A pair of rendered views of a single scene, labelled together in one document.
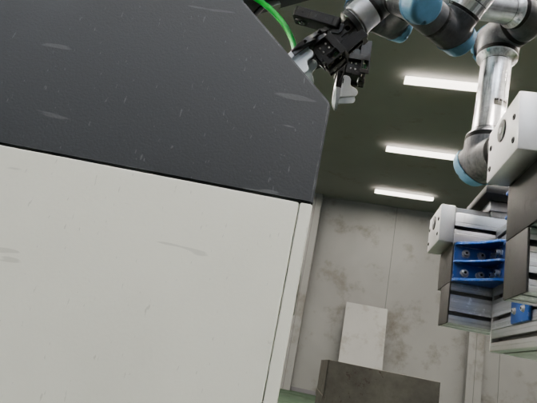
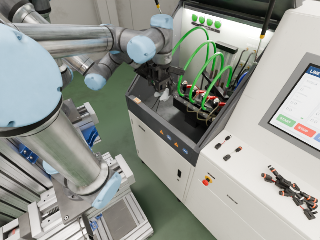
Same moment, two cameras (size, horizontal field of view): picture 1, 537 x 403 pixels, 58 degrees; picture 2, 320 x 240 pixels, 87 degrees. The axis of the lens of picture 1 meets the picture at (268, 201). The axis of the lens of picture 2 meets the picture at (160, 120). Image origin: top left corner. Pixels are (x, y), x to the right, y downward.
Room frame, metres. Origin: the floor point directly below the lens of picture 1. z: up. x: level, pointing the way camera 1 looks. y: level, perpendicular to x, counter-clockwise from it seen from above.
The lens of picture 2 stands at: (1.54, -0.57, 1.74)
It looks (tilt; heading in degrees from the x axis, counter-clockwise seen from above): 47 degrees down; 136
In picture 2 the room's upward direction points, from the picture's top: 1 degrees counter-clockwise
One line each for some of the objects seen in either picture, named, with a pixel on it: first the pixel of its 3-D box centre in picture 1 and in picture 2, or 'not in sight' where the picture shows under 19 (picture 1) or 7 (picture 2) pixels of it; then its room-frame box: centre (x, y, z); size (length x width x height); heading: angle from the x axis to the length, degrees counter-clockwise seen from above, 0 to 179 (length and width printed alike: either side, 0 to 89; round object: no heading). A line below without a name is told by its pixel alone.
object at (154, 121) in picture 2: not in sight; (158, 125); (1.00, -0.06, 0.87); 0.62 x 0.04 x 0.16; 177
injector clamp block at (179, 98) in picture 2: not in sight; (195, 113); (1.13, 0.18, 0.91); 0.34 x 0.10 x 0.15; 177
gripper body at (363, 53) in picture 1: (352, 60); (160, 75); (1.11, -0.14, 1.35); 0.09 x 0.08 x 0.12; 87
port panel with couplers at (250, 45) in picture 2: not in sight; (246, 67); (1.26, 0.43, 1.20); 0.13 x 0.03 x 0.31; 177
